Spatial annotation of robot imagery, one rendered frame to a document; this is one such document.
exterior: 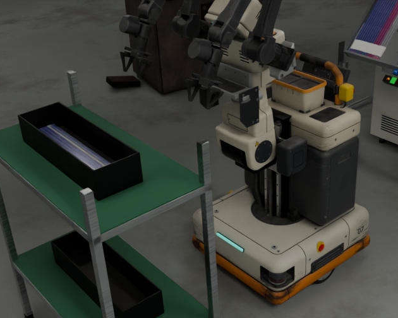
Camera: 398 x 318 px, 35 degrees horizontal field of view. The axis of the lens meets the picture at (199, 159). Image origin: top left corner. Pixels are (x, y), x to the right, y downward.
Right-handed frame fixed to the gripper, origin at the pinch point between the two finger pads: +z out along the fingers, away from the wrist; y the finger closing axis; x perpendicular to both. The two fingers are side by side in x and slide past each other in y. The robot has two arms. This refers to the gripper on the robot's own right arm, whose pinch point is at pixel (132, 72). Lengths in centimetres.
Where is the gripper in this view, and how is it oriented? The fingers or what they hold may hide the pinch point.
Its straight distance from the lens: 253.1
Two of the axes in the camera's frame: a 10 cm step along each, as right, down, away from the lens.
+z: -2.8, 9.4, 2.0
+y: 6.4, 3.4, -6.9
